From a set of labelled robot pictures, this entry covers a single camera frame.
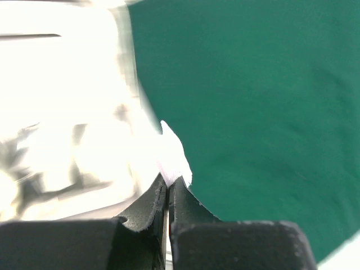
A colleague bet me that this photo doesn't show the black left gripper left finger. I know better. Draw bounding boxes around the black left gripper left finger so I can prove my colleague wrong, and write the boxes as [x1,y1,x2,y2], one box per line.
[1,175,168,269]

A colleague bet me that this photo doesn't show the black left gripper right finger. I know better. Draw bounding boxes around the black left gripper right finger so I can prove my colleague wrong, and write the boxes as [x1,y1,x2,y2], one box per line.
[169,178,317,270]

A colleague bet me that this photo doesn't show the stainless steel tray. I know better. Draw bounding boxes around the stainless steel tray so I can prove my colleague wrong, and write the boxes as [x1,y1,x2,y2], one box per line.
[1,1,157,222]

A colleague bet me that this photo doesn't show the green surgical cloth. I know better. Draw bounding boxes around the green surgical cloth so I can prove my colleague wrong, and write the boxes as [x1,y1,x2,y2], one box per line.
[129,1,359,269]

